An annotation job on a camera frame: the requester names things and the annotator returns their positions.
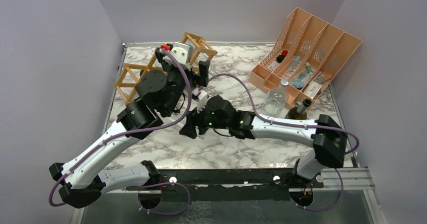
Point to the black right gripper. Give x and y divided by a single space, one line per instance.
193 119

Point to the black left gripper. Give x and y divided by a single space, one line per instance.
195 79

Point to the clear bottle silver cap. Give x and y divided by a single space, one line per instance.
276 99

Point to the green wine bottle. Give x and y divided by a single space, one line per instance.
299 112

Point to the clear square glass bottle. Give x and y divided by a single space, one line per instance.
202 131

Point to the clear tall glass bottle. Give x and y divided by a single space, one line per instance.
202 51

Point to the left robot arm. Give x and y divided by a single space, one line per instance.
82 180

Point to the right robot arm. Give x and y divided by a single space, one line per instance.
325 138

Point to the wooden wine rack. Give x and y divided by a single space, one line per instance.
131 73

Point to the red black small bottle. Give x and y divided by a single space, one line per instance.
280 58

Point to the red white small box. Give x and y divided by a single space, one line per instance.
273 65

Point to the light blue pen case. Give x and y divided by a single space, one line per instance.
294 63

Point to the blue tape dispenser pack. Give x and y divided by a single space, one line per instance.
300 80

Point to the peach plastic file organizer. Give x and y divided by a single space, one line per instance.
326 47

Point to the green white glue tube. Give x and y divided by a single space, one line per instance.
308 68

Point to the white card package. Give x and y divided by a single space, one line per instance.
312 89

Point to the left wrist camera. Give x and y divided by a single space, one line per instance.
181 51

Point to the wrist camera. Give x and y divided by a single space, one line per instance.
181 51
201 97

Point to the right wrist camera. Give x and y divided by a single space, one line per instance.
201 97

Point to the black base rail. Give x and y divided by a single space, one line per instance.
174 185

